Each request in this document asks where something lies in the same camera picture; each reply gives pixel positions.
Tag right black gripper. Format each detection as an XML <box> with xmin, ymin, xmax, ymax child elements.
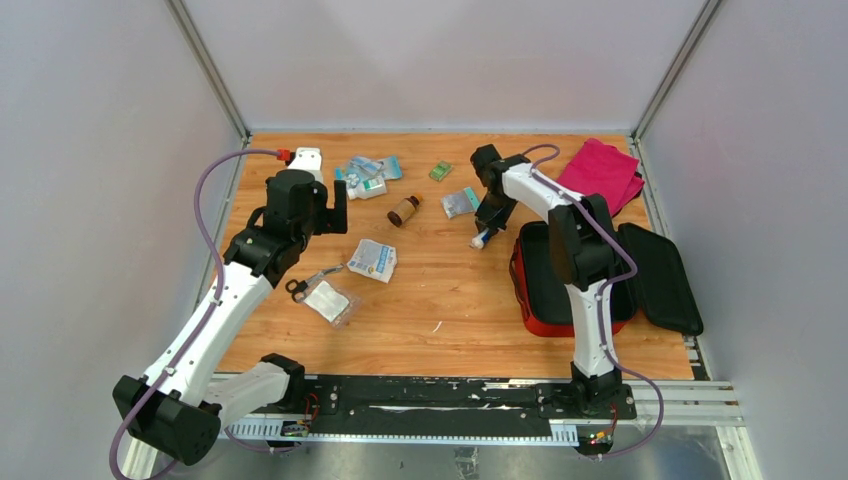
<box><xmin>475</xmin><ymin>193</ymin><xmax>519</xmax><ymax>238</ymax></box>

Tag clear bag teal header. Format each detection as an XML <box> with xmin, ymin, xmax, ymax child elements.
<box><xmin>440</xmin><ymin>187</ymin><xmax>480</xmax><ymax>219</ymax></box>

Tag white blue bandage roll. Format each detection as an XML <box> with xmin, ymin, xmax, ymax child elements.
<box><xmin>469</xmin><ymin>228</ymin><xmax>497</xmax><ymax>250</ymax></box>

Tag small white plastic bottle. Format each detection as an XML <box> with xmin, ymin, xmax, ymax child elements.
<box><xmin>347</xmin><ymin>177</ymin><xmax>388</xmax><ymax>200</ymax></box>

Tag white blue swab packet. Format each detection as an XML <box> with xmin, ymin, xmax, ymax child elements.
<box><xmin>346</xmin><ymin>239</ymin><xmax>397</xmax><ymax>284</ymax></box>

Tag brown medicine bottle orange cap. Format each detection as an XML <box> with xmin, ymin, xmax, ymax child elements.
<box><xmin>386</xmin><ymin>193</ymin><xmax>423</xmax><ymax>228</ymax></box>

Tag small green box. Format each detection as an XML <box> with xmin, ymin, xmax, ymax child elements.
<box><xmin>428</xmin><ymin>161</ymin><xmax>453</xmax><ymax>182</ymax></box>

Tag clear bag white gauze pad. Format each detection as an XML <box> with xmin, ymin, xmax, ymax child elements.
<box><xmin>302</xmin><ymin>280</ymin><xmax>362</xmax><ymax>329</ymax></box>

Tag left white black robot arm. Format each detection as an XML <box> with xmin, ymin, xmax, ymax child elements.
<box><xmin>112</xmin><ymin>169</ymin><xmax>348</xmax><ymax>466</ymax></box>

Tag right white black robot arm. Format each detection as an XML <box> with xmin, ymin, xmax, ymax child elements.
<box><xmin>470</xmin><ymin>144</ymin><xmax>636</xmax><ymax>421</ymax></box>

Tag red black medicine kit case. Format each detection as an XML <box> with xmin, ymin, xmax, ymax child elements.
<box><xmin>508</xmin><ymin>220</ymin><xmax>705</xmax><ymax>339</ymax></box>

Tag blue white mask packet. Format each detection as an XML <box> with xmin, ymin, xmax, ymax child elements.
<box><xmin>334</xmin><ymin>155</ymin><xmax>403</xmax><ymax>188</ymax></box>

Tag pink folded cloth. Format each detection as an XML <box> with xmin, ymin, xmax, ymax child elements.
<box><xmin>556</xmin><ymin>138</ymin><xmax>645</xmax><ymax>216</ymax></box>

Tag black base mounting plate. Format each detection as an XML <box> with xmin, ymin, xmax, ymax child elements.
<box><xmin>281</xmin><ymin>375</ymin><xmax>637</xmax><ymax>439</ymax></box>

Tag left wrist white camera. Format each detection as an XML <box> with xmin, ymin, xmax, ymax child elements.
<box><xmin>277</xmin><ymin>147</ymin><xmax>324</xmax><ymax>183</ymax></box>

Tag black handled scissors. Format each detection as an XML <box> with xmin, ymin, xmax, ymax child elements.
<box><xmin>285</xmin><ymin>264</ymin><xmax>344</xmax><ymax>303</ymax></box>

